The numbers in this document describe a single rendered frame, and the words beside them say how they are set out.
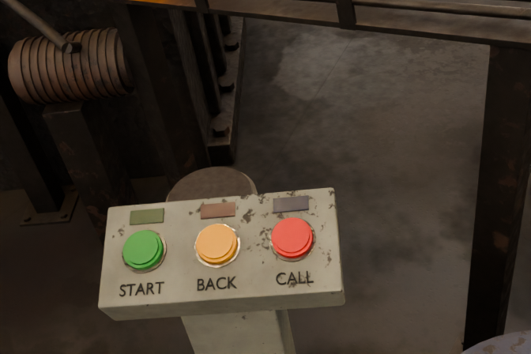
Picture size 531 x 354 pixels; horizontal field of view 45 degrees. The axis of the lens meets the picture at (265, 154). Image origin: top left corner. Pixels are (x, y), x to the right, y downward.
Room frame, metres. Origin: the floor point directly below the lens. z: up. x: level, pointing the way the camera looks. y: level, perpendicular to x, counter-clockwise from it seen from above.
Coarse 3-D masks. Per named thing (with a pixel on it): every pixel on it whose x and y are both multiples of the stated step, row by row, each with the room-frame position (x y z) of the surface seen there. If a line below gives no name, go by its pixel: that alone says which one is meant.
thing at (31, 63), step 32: (96, 32) 1.08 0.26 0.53; (32, 64) 1.05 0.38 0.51; (64, 64) 1.04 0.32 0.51; (96, 64) 1.02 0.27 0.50; (128, 64) 1.04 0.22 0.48; (32, 96) 1.04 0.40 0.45; (64, 96) 1.03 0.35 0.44; (96, 96) 1.04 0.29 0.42; (64, 128) 1.04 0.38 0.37; (96, 128) 1.07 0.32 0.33; (64, 160) 1.05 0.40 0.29; (96, 160) 1.04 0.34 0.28; (96, 192) 1.04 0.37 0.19; (128, 192) 1.10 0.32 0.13; (96, 224) 1.05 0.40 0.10
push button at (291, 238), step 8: (280, 224) 0.44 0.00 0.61; (288, 224) 0.44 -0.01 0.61; (296, 224) 0.43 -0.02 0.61; (304, 224) 0.43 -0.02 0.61; (272, 232) 0.43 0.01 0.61; (280, 232) 0.43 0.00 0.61; (288, 232) 0.43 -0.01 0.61; (296, 232) 0.43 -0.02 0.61; (304, 232) 0.42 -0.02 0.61; (272, 240) 0.43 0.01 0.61; (280, 240) 0.42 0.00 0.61; (288, 240) 0.42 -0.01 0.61; (296, 240) 0.42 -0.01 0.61; (304, 240) 0.42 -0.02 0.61; (312, 240) 0.42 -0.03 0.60; (280, 248) 0.42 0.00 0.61; (288, 248) 0.41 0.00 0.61; (296, 248) 0.41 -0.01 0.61; (304, 248) 0.41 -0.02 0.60; (288, 256) 0.41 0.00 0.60; (296, 256) 0.41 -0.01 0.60
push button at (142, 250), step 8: (136, 232) 0.47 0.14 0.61; (144, 232) 0.46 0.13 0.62; (152, 232) 0.46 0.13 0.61; (128, 240) 0.46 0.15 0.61; (136, 240) 0.46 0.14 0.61; (144, 240) 0.45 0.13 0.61; (152, 240) 0.45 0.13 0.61; (160, 240) 0.45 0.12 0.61; (128, 248) 0.45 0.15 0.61; (136, 248) 0.45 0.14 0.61; (144, 248) 0.45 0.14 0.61; (152, 248) 0.44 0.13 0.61; (160, 248) 0.44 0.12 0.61; (128, 256) 0.44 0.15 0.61; (136, 256) 0.44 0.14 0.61; (144, 256) 0.44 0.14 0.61; (152, 256) 0.44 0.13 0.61; (160, 256) 0.44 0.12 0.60; (128, 264) 0.44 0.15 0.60; (136, 264) 0.43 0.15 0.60; (144, 264) 0.43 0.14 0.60; (152, 264) 0.43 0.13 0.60
